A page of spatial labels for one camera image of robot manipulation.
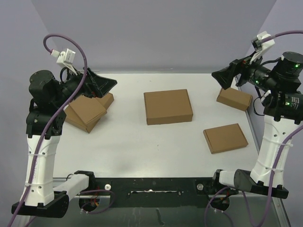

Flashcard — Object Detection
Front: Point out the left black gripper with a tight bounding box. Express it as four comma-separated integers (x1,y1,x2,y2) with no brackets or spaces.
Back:
53,65,117,107

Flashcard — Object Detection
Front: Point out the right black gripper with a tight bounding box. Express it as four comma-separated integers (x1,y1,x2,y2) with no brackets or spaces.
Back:
212,49,279,91

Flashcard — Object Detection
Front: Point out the large cardboard box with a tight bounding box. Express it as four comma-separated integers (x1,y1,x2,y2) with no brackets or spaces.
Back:
143,89,193,125

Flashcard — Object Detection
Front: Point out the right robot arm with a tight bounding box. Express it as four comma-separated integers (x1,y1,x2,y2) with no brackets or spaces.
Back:
210,52,303,199

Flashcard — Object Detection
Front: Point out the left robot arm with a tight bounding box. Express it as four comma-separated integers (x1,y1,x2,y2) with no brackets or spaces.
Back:
11,70,117,218

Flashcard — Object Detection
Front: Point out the folded cardboard box far right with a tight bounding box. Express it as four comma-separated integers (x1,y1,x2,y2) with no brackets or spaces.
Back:
216,87,252,111

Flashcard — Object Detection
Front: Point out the flat cardboard box near right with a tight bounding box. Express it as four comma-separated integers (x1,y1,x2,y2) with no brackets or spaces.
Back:
203,123,249,154

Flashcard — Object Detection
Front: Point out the folded cardboard boxes left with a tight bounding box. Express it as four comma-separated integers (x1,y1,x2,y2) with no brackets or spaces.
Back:
64,93,114,133

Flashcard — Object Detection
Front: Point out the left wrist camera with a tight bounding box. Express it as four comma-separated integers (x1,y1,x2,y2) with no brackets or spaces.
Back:
51,48,77,75

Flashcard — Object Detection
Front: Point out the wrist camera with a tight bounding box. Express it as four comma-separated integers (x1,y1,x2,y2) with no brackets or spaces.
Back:
51,48,77,75
250,31,275,64

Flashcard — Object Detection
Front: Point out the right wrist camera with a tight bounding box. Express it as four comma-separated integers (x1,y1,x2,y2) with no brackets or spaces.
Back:
250,31,275,64

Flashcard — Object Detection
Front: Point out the aluminium table frame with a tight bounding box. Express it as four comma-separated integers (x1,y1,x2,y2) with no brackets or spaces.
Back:
18,70,292,227

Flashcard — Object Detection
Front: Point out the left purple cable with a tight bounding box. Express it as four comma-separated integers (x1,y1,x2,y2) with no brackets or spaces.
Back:
4,34,116,227

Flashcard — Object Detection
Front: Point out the purple cable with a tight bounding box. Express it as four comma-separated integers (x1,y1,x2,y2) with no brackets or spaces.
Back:
205,30,303,227
4,34,116,227

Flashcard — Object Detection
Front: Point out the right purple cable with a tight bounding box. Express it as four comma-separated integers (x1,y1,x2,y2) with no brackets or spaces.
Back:
205,30,303,227

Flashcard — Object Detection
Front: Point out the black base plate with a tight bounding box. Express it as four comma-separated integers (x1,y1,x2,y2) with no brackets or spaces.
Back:
78,177,223,211

